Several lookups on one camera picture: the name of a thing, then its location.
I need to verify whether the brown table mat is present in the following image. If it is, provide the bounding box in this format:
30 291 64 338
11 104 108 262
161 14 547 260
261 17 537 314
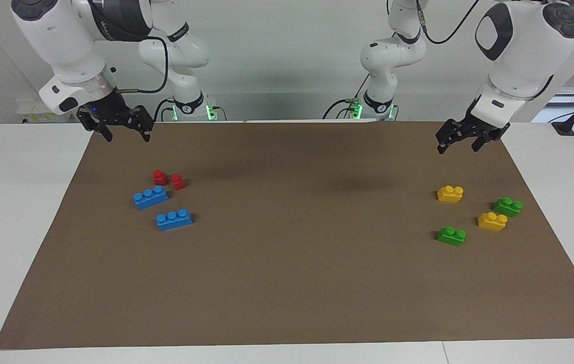
0 120 574 350

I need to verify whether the black right base cable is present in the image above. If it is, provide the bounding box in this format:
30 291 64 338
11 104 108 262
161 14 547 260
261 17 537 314
153 99 176 122

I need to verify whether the green two-stud block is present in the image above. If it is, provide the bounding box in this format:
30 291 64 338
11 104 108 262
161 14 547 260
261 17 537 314
437 226 467 247
493 197 524 218

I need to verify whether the blue three-stud block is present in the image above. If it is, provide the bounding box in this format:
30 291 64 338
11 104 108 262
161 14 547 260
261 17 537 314
133 186 170 210
156 208 193 232

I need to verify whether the yellow two-stud block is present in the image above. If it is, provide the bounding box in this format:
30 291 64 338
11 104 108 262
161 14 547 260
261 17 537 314
477 211 508 232
437 185 464 204

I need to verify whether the black left base cable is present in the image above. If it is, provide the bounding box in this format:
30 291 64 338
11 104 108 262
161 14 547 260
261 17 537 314
322 75 371 120

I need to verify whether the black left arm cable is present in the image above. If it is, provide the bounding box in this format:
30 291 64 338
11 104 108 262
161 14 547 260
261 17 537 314
415 0 482 45

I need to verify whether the black base cable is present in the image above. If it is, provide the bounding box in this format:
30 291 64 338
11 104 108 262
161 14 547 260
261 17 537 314
153 99 176 122
322 75 371 120

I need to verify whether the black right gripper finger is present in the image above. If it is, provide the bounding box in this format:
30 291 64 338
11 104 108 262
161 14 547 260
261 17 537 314
76 109 114 143
130 105 155 143

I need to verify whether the white power strip box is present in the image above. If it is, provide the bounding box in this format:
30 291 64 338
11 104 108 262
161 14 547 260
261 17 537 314
16 99 60 124

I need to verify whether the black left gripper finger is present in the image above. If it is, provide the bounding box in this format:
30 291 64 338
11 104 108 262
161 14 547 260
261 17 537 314
470 123 511 154
436 119 467 155

